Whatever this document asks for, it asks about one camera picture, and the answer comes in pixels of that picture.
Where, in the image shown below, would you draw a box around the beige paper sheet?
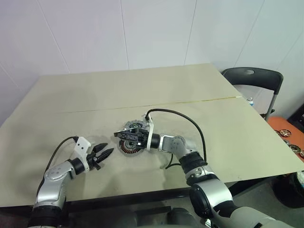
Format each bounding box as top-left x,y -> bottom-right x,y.
0,62 -> 244,126

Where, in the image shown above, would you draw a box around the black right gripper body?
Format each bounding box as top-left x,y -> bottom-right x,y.
136,129 -> 150,149

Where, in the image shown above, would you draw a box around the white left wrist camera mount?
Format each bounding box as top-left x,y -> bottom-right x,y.
75,137 -> 92,171

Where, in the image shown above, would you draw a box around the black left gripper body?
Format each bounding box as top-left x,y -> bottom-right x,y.
85,152 -> 103,171

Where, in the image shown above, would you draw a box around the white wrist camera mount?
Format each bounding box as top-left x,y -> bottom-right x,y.
75,137 -> 92,171
142,114 -> 154,152

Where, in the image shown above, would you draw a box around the black table frame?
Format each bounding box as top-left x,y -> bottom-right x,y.
64,187 -> 193,207

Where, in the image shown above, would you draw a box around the black waste bin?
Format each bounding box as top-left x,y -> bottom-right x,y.
272,172 -> 304,209

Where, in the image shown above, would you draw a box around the dark folding chair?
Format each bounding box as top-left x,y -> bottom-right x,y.
220,67 -> 285,122

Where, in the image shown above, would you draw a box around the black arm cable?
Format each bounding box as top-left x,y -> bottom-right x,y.
36,135 -> 79,193
145,108 -> 207,170

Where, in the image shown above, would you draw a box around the copper wound motor stator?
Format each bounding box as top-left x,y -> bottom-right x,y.
118,139 -> 144,157

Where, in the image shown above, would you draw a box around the silver motor end cap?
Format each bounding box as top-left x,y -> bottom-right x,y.
123,119 -> 150,133

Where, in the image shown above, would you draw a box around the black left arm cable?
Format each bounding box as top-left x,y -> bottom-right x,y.
36,135 -> 79,193

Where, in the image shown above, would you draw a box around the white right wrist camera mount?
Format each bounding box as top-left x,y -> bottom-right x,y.
142,114 -> 154,152

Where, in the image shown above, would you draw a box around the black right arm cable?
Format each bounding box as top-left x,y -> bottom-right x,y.
145,108 -> 207,170

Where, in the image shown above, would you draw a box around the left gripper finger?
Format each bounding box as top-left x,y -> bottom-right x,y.
92,142 -> 108,155
97,148 -> 115,164

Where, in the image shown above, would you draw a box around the dark gray rounded block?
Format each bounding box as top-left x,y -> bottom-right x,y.
170,208 -> 198,228

